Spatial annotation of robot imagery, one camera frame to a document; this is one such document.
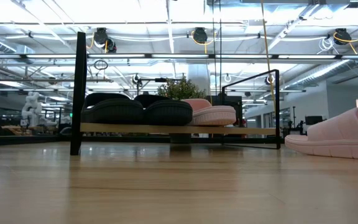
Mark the black slide sandal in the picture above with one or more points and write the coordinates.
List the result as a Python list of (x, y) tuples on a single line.
[(113, 112), (169, 113)]

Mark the wooden shelf with black frame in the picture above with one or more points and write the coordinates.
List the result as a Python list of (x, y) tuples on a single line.
[(179, 129)]

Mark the pink slide sandal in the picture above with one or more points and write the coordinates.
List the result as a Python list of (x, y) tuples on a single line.
[(213, 116), (337, 140)]

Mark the green potted plant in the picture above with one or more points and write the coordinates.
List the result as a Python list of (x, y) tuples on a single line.
[(180, 90)]

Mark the white round column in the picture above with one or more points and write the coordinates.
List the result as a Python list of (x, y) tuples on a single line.
[(199, 77)]

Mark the black computer monitor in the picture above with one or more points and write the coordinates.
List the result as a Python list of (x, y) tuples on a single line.
[(313, 120)]

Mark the white robot figure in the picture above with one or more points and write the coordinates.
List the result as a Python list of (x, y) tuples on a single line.
[(31, 109)]

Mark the black metal table frame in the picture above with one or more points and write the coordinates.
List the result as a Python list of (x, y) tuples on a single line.
[(26, 140)]

